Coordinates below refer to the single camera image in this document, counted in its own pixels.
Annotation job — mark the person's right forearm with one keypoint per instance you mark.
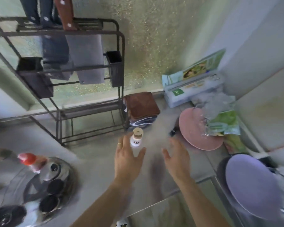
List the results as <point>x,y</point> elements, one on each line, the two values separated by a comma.
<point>198,203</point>

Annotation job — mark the black pan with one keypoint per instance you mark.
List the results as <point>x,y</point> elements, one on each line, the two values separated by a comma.
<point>221,177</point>

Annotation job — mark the person's right thumb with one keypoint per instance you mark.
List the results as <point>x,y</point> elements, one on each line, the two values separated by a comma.
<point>166,155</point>

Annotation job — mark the light blue cling film box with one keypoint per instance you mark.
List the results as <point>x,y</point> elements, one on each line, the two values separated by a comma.
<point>187,89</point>

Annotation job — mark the crumpled clear plastic bag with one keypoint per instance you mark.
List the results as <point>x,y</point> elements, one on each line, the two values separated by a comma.
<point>217,103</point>

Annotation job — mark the blue white folded cloth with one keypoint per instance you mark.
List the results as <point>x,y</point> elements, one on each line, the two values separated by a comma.
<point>142,121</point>

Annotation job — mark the red capped bottle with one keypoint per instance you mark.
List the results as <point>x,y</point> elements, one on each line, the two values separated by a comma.
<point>29,159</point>

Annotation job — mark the lavender plate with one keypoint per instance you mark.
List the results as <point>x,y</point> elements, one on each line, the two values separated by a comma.
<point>253,186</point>

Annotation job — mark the person's left hand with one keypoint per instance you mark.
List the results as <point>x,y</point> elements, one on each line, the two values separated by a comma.
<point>126,163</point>

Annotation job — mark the small white bottle wooden cap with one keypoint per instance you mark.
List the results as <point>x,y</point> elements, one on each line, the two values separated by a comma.
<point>136,138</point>

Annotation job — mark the pink plate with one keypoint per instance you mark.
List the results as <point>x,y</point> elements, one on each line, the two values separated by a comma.
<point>194,130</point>

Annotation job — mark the person's right hand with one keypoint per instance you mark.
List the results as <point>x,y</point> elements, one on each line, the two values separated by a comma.
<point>179,163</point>

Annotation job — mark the black rack holder cup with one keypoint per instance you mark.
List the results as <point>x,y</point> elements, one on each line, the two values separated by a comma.
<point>34,76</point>
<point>114,68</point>

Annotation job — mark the person's left thumb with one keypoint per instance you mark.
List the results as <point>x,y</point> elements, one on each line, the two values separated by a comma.
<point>140,153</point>

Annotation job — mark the round steel lid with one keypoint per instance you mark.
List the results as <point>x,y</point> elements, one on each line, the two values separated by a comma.
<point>47,186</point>

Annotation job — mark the black metal kitchen rack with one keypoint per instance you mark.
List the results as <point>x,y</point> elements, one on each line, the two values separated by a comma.
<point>59,111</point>

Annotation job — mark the brown folded cloth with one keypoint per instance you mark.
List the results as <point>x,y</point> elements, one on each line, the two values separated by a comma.
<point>142,105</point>

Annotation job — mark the person's left forearm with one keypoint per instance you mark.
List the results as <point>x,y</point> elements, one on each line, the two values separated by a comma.
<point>104,205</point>

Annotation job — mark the green packet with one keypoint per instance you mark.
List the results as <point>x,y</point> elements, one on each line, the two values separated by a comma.
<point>235,144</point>

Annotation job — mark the small black object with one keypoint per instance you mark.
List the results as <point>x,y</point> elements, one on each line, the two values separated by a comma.
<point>172,132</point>

